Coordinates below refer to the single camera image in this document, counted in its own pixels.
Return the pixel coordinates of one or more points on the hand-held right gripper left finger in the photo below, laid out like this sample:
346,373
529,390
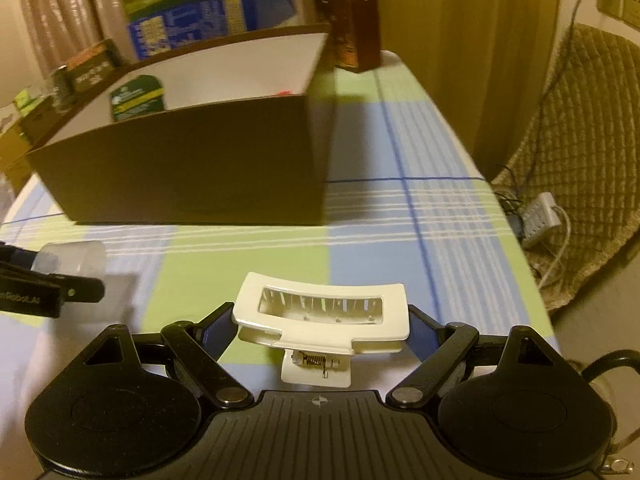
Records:
215,332

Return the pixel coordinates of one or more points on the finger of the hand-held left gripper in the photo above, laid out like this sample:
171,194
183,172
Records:
15,255
80,291

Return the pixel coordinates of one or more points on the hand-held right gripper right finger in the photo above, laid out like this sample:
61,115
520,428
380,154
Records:
422,330

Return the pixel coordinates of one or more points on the clear plastic box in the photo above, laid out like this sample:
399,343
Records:
117,300

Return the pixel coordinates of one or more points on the white hair claw clip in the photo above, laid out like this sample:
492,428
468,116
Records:
320,342

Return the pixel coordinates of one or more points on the brown cardboard box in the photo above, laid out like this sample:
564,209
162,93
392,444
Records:
200,170

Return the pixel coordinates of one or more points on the dark green packet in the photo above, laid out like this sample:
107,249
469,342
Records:
137,97

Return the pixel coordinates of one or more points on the plaid cloth desktop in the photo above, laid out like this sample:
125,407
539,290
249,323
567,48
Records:
450,260

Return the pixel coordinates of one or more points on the brown cardboard carton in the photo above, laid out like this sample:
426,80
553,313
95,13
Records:
12,150

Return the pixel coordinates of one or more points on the white power strip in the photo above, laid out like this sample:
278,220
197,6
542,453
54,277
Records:
540,217

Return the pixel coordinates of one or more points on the dark green box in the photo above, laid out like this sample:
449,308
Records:
90,72

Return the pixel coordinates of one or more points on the wicker chair with quilted cushion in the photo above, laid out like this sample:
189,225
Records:
590,160

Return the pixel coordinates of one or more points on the beige curtain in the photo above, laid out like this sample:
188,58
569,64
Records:
65,10

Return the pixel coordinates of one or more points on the golden curtain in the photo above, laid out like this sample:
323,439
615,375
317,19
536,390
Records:
450,35

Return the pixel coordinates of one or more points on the blue carton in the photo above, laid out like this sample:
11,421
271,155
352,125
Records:
210,15

